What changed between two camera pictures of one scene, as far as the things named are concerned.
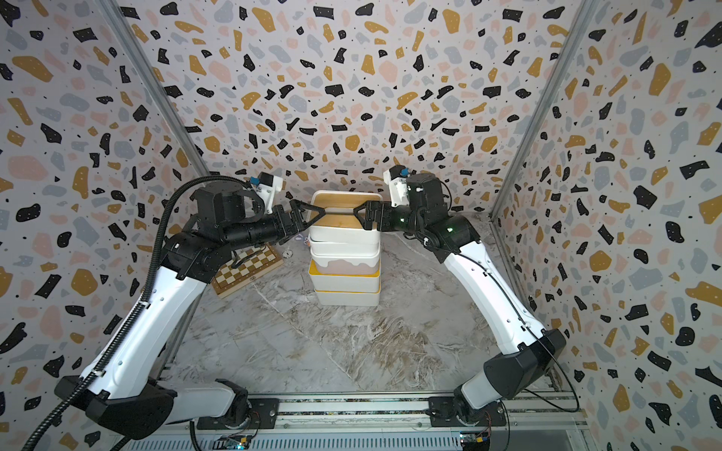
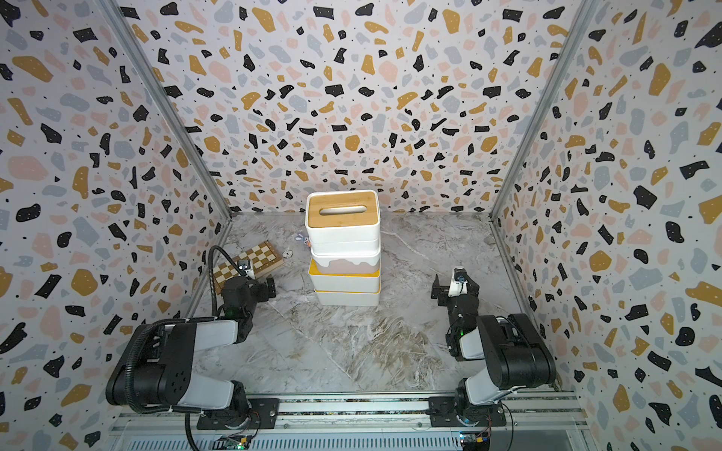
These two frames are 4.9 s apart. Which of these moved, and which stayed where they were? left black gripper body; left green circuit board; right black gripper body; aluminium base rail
Moved: left black gripper body; right black gripper body
Stayed: aluminium base rail; left green circuit board
